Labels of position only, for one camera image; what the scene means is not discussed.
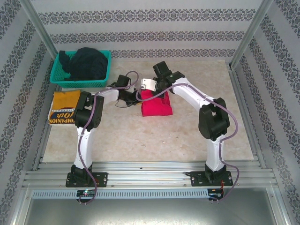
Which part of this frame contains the red t-shirt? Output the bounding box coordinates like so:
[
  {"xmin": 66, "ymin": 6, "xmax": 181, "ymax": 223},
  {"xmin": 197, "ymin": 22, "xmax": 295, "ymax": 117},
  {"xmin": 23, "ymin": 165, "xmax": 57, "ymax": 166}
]
[{"xmin": 140, "ymin": 90, "xmax": 173, "ymax": 117}]

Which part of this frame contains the dark navy t-shirt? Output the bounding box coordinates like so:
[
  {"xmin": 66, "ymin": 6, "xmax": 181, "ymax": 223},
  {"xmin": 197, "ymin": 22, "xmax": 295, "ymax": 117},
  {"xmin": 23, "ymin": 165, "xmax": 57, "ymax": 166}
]
[{"xmin": 58, "ymin": 47, "xmax": 109, "ymax": 82}]

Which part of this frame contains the teal plastic basket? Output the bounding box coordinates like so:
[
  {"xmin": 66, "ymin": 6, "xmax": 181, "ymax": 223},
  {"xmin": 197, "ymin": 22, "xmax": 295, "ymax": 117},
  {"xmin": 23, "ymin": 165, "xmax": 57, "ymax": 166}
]
[{"xmin": 49, "ymin": 49, "xmax": 112, "ymax": 89}]

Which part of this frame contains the yellow folded printed t-shirt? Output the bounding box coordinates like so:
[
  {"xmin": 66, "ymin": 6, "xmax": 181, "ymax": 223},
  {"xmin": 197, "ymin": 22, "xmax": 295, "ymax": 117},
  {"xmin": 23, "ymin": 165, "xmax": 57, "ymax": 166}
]
[{"xmin": 47, "ymin": 90, "xmax": 82, "ymax": 127}]

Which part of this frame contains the small circuit board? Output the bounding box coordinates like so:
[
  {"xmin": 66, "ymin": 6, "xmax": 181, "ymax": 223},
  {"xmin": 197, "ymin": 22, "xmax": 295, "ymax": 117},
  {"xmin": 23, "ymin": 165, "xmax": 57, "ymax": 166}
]
[
  {"xmin": 209, "ymin": 189, "xmax": 225, "ymax": 199},
  {"xmin": 76, "ymin": 189, "xmax": 97, "ymax": 197}
]

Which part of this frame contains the grey metal panel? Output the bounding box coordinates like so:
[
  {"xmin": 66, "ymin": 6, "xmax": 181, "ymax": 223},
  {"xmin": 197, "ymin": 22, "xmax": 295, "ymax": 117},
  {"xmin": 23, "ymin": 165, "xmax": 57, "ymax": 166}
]
[{"xmin": 14, "ymin": 185, "xmax": 288, "ymax": 225}]

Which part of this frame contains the thin black wire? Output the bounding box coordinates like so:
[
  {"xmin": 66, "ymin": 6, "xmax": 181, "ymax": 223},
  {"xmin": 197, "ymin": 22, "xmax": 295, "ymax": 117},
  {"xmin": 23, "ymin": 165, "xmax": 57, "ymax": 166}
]
[{"xmin": 115, "ymin": 99, "xmax": 129, "ymax": 109}]

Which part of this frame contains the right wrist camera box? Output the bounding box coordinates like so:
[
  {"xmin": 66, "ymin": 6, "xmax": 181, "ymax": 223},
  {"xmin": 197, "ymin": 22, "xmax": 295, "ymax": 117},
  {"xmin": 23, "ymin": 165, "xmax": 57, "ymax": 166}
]
[{"xmin": 140, "ymin": 78, "xmax": 157, "ymax": 91}]

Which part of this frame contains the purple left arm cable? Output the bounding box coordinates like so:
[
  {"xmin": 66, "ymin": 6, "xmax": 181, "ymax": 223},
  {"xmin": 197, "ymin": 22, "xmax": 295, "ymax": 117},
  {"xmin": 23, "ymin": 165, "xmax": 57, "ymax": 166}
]
[{"xmin": 78, "ymin": 70, "xmax": 140, "ymax": 205}]

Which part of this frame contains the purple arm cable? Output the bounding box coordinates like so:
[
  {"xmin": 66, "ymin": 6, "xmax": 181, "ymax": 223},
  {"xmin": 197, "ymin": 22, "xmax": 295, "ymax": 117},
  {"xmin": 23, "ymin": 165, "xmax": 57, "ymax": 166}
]
[
  {"xmin": 135, "ymin": 83, "xmax": 240, "ymax": 203},
  {"xmin": 78, "ymin": 70, "xmax": 140, "ymax": 205}
]

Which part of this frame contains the aluminium mounting rail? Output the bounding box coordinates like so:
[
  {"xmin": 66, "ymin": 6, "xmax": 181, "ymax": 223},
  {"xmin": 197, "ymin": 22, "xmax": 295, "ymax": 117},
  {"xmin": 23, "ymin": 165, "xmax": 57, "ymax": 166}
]
[{"xmin": 22, "ymin": 160, "xmax": 276, "ymax": 188}]

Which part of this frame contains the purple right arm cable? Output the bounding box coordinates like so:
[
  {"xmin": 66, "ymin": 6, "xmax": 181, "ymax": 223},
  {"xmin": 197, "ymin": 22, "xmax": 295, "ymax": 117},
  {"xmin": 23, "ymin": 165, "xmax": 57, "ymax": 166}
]
[{"xmin": 135, "ymin": 83, "xmax": 240, "ymax": 203}]

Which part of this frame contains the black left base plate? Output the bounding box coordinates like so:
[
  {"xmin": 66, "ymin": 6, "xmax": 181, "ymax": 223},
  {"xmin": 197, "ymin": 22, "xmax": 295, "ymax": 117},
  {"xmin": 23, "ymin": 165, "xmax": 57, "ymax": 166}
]
[{"xmin": 65, "ymin": 172, "xmax": 109, "ymax": 188}]

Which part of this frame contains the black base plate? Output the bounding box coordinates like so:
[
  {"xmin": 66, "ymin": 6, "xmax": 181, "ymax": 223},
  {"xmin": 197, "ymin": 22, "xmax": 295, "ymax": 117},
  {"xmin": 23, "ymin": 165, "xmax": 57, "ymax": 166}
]
[
  {"xmin": 190, "ymin": 170, "xmax": 234, "ymax": 188},
  {"xmin": 65, "ymin": 172, "xmax": 109, "ymax": 188}
]

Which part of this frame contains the aluminium frame post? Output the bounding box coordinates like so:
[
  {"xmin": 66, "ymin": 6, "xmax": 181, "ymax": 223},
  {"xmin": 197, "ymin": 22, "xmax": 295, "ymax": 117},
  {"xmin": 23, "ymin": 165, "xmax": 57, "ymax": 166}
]
[
  {"xmin": 228, "ymin": 0, "xmax": 274, "ymax": 68},
  {"xmin": 18, "ymin": 0, "xmax": 68, "ymax": 71}
]

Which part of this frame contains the slotted grey cable duct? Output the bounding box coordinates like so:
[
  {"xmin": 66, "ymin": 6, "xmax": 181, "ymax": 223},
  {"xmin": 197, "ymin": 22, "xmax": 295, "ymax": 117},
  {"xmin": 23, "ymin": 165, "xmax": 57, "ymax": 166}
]
[{"xmin": 31, "ymin": 189, "xmax": 209, "ymax": 199}]

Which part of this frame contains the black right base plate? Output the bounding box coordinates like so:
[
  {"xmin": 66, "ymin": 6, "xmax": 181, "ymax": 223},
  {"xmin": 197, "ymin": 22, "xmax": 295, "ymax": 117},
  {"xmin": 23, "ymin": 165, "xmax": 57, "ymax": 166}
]
[{"xmin": 190, "ymin": 170, "xmax": 234, "ymax": 188}]

